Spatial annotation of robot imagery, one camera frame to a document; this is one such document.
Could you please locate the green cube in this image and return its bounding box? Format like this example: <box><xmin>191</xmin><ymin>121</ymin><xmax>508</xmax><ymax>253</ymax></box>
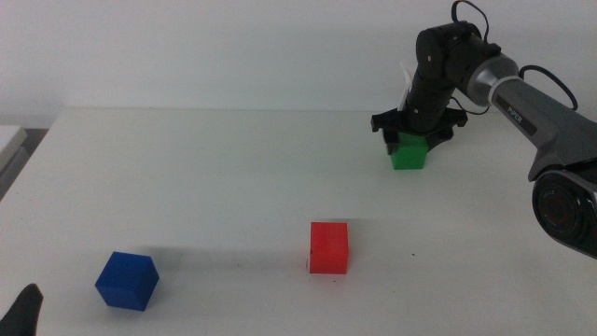
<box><xmin>390</xmin><ymin>132</ymin><xmax>430</xmax><ymax>171</ymax></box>

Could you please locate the blue cube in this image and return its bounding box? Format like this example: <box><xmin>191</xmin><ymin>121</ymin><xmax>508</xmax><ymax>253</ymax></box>
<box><xmin>94</xmin><ymin>250</ymin><xmax>160</xmax><ymax>312</ymax></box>

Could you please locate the red cube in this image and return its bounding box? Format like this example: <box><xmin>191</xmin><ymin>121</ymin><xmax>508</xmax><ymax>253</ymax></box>
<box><xmin>309</xmin><ymin>221</ymin><xmax>350</xmax><ymax>275</ymax></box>

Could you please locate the white side table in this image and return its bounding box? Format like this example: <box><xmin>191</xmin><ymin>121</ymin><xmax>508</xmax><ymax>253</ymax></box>
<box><xmin>0</xmin><ymin>124</ymin><xmax>32</xmax><ymax>201</ymax></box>

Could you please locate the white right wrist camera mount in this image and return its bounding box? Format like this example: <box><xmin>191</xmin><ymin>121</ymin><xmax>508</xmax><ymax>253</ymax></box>
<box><xmin>397</xmin><ymin>60</ymin><xmax>414</xmax><ymax>112</ymax></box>

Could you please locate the thin black right gripper cable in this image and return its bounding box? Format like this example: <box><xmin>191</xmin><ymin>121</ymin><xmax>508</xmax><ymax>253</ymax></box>
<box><xmin>450</xmin><ymin>95</ymin><xmax>491</xmax><ymax>117</ymax></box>

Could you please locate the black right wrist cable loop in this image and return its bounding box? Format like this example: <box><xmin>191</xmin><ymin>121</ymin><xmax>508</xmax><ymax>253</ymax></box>
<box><xmin>450</xmin><ymin>0</ymin><xmax>492</xmax><ymax>48</ymax></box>

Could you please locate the black right forearm cable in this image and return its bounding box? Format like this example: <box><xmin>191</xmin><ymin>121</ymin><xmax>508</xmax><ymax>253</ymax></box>
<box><xmin>518</xmin><ymin>63</ymin><xmax>579</xmax><ymax>112</ymax></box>

